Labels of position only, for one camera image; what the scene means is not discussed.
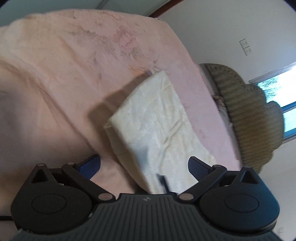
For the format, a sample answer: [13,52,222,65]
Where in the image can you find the olive tufted headboard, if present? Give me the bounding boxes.
[205,63,285,173]

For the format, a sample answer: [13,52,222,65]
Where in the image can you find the brown wooden door frame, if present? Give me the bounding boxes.
[149,0,184,18]

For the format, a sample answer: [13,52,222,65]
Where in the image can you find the window with frame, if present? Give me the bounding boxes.
[248,63,295,142]

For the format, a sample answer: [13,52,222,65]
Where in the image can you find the white textured pants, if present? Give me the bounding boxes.
[104,71,216,194]

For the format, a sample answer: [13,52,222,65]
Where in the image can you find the white wall socket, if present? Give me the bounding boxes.
[239,38,252,56]

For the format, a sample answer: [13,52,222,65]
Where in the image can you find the pink bed blanket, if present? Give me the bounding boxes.
[1,9,241,216]

